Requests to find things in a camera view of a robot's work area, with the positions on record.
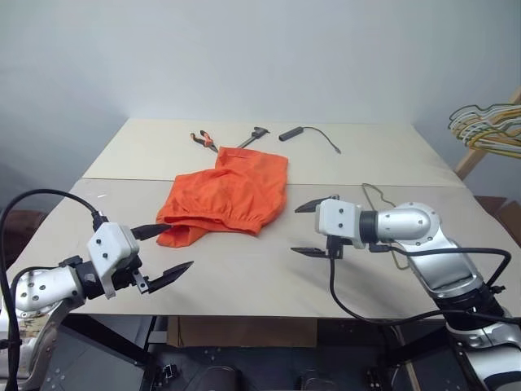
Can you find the green wire hanger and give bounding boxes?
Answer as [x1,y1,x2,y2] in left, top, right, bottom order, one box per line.
[361,182,412,272]

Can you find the orange handled pliers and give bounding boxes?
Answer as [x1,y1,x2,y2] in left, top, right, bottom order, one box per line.
[188,130,221,156]

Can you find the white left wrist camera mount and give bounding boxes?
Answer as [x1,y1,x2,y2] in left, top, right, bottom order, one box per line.
[86,222,142,301]

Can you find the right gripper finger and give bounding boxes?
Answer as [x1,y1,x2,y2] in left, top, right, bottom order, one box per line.
[290,245,328,260]
[294,198,323,215]

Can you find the dark rounded shape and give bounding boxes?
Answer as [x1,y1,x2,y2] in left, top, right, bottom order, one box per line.
[200,366,242,391]
[298,367,339,391]

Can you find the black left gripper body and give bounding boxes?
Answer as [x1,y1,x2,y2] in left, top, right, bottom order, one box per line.
[109,254,151,296]

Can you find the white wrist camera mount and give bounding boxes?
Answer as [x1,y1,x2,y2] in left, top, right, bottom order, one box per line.
[315,198,366,249]
[86,222,142,301]

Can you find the bundle of clothes hangers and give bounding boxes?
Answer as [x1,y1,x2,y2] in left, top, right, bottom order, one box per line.
[449,102,521,142]

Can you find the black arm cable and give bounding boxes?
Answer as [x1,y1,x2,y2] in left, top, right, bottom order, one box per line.
[0,188,111,391]
[328,242,514,325]

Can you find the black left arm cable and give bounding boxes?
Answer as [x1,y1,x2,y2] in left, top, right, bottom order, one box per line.
[0,188,111,391]

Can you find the orange shorts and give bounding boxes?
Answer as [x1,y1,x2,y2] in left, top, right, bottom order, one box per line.
[155,147,290,248]

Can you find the cardboard box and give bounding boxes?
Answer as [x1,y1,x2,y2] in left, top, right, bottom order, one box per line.
[167,316,318,348]

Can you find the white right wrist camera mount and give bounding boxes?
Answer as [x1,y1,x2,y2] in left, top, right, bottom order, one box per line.
[315,198,366,249]

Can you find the black metal table frame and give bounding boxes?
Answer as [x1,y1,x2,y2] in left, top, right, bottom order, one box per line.
[59,315,451,391]

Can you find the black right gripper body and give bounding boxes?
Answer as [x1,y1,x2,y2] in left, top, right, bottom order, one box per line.
[324,233,353,261]

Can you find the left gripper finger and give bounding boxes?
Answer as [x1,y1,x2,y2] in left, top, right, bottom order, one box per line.
[147,260,195,296]
[130,222,173,242]

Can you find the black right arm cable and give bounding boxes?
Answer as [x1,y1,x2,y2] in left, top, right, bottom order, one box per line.
[328,242,514,325]

